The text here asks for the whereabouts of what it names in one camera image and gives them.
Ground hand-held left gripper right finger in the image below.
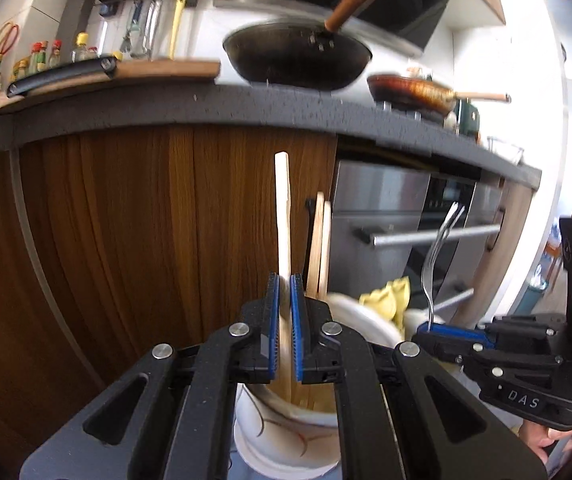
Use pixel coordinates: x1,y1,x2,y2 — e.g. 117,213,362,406
290,272,549,480

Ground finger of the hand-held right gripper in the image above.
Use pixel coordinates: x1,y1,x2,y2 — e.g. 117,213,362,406
412,312,569,356
416,341,566,386

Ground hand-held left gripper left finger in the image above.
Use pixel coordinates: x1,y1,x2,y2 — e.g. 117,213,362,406
20,271,283,480

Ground silver metal fork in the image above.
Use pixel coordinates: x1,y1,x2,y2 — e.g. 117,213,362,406
421,201,466,333

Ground yellow cloth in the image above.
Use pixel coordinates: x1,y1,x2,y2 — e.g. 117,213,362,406
358,276,413,325

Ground pile of wooden chopsticks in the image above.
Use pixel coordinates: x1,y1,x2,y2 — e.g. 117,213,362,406
305,191,333,301

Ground long wooden chopstick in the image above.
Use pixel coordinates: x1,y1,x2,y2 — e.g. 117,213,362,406
274,151,299,406

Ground white floral ceramic utensil holder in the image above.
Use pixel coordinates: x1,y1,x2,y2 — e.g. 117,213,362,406
233,290,446,480

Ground person's right hand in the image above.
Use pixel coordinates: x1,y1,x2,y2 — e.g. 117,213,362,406
517,417,572,467

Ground stainless steel built-in oven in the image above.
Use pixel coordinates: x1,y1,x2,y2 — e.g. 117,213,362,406
328,157,506,331

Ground clear glass bowl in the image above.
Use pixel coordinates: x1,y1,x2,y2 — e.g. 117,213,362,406
487,136,525,166

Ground green kitchen appliance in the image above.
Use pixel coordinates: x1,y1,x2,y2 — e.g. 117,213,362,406
458,100,481,141

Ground grey kitchen countertop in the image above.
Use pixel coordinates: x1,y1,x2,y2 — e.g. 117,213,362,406
0,82,542,191

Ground brown frying pan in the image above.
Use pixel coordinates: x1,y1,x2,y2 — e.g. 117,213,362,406
367,72,512,117

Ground wooden cutting board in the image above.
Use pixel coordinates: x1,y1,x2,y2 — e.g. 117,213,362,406
0,59,221,116

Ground yellow hanging spatula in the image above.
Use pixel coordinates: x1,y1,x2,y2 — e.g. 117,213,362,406
168,0,187,61

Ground hanging metal utensil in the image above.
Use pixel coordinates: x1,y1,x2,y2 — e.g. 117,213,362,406
121,0,144,58
143,0,163,56

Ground yellow-cap sauce bottle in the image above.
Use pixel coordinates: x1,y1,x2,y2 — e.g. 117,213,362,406
71,32,91,63

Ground black wok with wooden handle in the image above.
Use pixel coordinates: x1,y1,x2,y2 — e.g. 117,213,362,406
222,0,394,92

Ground orange-handled scissors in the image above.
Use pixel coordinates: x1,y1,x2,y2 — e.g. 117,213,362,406
0,22,19,58

